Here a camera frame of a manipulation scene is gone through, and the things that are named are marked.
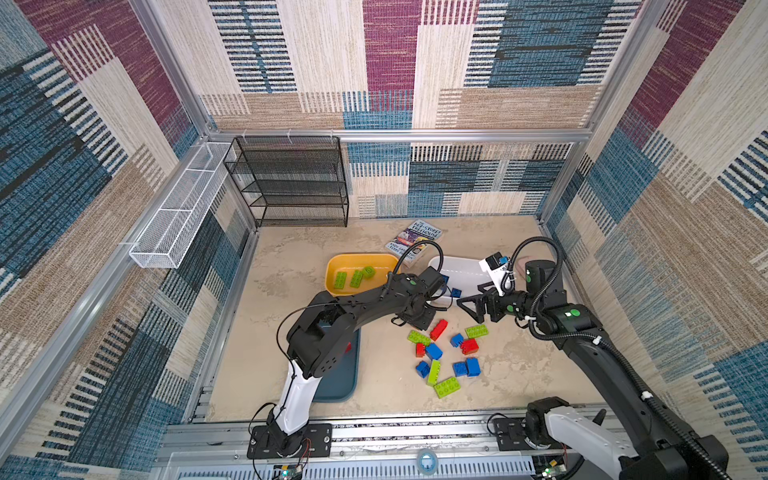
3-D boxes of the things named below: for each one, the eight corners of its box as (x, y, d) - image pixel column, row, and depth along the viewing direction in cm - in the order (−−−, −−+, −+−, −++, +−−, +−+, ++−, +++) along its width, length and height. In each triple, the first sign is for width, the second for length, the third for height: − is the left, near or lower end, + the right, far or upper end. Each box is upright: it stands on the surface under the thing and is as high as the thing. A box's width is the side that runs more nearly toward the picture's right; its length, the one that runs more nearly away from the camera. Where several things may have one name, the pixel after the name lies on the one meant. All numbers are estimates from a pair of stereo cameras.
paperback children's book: (384, 251, 113) (384, 246, 111) (416, 221, 123) (417, 216, 120) (409, 267, 108) (410, 262, 106) (440, 235, 118) (441, 229, 115)
